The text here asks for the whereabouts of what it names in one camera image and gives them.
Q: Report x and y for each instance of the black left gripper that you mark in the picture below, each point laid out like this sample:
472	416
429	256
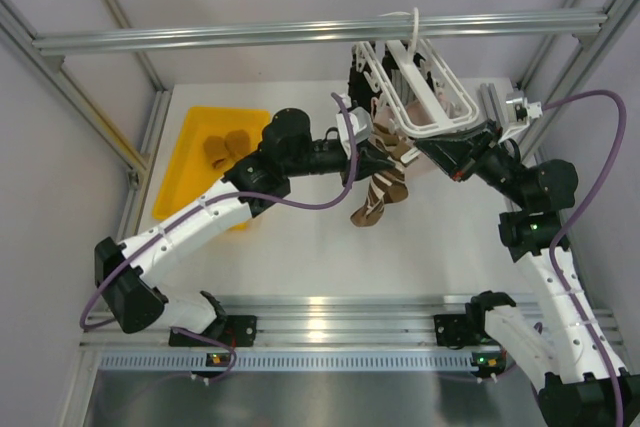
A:
369	160

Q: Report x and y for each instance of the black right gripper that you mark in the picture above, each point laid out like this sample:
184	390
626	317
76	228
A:
456	155

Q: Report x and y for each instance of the brown white striped sock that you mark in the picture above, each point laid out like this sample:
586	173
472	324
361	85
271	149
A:
393	145

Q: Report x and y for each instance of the white plastic clip hanger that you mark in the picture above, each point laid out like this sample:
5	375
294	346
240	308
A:
451	110

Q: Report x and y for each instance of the mustard yellow sock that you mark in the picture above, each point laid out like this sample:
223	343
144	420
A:
215	151
238	143

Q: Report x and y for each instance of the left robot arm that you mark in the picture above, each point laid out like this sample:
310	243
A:
129	273

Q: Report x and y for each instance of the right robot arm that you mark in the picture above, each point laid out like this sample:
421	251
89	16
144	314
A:
578	378

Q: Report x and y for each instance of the black hanging sock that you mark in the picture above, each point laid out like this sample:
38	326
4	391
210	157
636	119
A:
402	87

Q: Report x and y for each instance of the aluminium top crossbar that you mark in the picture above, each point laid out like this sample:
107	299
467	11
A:
386	27

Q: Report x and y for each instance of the yellow plastic tray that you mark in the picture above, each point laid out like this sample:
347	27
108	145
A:
188	175

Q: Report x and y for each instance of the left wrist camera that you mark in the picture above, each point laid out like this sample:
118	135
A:
354	123

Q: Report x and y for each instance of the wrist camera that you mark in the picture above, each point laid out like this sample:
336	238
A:
515	114
354	123

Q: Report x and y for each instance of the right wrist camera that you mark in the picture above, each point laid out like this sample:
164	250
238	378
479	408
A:
515	114

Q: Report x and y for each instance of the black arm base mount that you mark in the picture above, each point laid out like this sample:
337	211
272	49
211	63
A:
454	331

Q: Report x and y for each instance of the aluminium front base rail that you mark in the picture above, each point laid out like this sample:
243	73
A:
321	323

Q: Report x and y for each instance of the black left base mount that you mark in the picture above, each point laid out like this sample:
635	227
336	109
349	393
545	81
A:
234	331

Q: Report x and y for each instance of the grey slotted cable duct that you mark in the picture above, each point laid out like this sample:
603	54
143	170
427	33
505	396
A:
485	363

